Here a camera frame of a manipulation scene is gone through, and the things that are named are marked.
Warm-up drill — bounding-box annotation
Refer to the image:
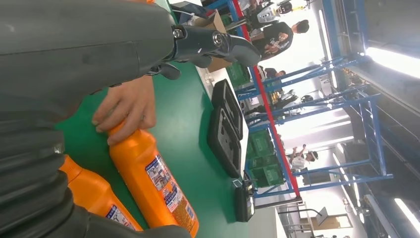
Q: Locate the black foam-lined case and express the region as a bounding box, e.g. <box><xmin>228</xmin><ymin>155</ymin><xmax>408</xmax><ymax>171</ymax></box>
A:
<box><xmin>207</xmin><ymin>78</ymin><xmax>244</xmax><ymax>179</ymax></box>

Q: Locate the green bin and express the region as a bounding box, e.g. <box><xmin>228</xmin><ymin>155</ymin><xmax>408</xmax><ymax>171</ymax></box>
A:
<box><xmin>251</xmin><ymin>156</ymin><xmax>285</xmax><ymax>188</ymax></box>
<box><xmin>226</xmin><ymin>62</ymin><xmax>252</xmax><ymax>88</ymax></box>
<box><xmin>247</xmin><ymin>129</ymin><xmax>275</xmax><ymax>158</ymax></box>

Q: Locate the cardboard box with yellow label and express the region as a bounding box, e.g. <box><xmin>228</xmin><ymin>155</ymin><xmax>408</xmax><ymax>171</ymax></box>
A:
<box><xmin>193</xmin><ymin>9</ymin><xmax>232</xmax><ymax>73</ymax></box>

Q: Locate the red metal bar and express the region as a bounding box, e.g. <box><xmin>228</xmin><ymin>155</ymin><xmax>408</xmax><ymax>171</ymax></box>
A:
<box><xmin>231</xmin><ymin>0</ymin><xmax>301</xmax><ymax>198</ymax></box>

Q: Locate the person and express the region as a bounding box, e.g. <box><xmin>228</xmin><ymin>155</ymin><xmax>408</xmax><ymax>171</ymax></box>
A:
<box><xmin>257</xmin><ymin>65</ymin><xmax>287</xmax><ymax>86</ymax></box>
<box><xmin>287</xmin><ymin>144</ymin><xmax>319</xmax><ymax>172</ymax></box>
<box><xmin>251</xmin><ymin>19</ymin><xmax>310</xmax><ymax>61</ymax></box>

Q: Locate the black remote controller with screen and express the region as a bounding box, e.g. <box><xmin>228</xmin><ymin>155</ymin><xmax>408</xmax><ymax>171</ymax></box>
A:
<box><xmin>233</xmin><ymin>178</ymin><xmax>256</xmax><ymax>223</ymax></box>

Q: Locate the white humanoid robot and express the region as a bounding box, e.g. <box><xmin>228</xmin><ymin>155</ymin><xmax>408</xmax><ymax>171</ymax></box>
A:
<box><xmin>257</xmin><ymin>0</ymin><xmax>293</xmax><ymax>25</ymax></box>

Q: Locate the brown board on stand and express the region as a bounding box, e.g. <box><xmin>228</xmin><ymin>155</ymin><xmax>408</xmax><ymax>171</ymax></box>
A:
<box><xmin>310</xmin><ymin>207</ymin><xmax>353</xmax><ymax>231</ymax></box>

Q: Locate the blue metal cart frame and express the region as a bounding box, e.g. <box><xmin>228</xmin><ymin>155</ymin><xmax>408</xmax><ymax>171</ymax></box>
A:
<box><xmin>207</xmin><ymin>0</ymin><xmax>371</xmax><ymax>101</ymax></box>
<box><xmin>244</xmin><ymin>92</ymin><xmax>394</xmax><ymax>199</ymax></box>

